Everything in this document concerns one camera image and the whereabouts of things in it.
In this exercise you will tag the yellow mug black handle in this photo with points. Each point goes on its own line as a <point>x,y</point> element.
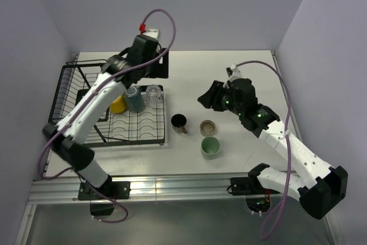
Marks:
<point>118,106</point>

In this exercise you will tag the beige speckled cup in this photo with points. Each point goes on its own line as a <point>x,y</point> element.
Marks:
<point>207,128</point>

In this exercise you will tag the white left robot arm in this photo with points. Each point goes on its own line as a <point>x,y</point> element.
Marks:
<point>66,138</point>

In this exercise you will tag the brown mug black inside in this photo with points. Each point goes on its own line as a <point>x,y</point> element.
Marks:
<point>178,122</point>

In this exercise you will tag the grey-blue ceramic mug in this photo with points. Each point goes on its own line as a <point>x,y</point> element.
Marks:
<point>134,100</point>

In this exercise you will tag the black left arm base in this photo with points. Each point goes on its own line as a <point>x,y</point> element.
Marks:
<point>112,189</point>

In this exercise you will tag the black box under rail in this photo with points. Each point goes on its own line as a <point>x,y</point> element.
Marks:
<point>101,209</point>

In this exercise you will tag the aluminium mounting rail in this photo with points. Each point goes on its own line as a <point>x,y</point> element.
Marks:
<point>142,188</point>

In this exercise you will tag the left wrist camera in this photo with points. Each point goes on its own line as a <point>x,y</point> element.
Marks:
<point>153,33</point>

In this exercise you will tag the light green cup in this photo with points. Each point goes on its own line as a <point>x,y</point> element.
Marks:
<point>210,148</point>

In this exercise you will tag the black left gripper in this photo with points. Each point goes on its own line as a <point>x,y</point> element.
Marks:
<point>160,69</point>

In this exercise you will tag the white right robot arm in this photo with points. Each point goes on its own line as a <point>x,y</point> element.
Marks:
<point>318,186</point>

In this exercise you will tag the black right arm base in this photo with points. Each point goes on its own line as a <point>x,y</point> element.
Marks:
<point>249,185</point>

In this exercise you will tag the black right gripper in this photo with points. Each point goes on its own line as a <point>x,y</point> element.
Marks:
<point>213,96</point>

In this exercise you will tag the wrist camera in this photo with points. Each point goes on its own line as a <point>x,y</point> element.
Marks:
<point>233,74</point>
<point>153,33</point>

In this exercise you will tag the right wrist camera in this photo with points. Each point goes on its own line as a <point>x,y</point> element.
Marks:
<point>233,74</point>

